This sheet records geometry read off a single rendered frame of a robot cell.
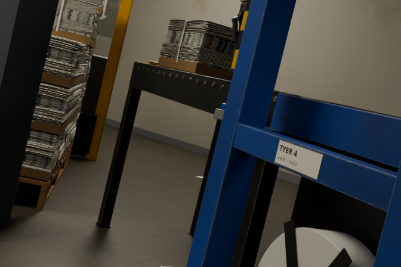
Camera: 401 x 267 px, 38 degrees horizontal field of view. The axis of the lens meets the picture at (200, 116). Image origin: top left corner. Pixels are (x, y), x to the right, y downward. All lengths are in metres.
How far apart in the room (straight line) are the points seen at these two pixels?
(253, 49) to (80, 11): 2.10
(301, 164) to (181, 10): 5.86
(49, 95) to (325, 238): 1.93
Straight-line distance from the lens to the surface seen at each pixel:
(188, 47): 2.52
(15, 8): 2.34
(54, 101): 2.82
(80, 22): 3.38
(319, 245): 1.13
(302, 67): 6.16
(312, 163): 1.12
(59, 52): 2.81
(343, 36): 6.09
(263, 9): 1.39
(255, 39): 1.39
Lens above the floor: 0.77
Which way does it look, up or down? 3 degrees down
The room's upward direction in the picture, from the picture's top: 14 degrees clockwise
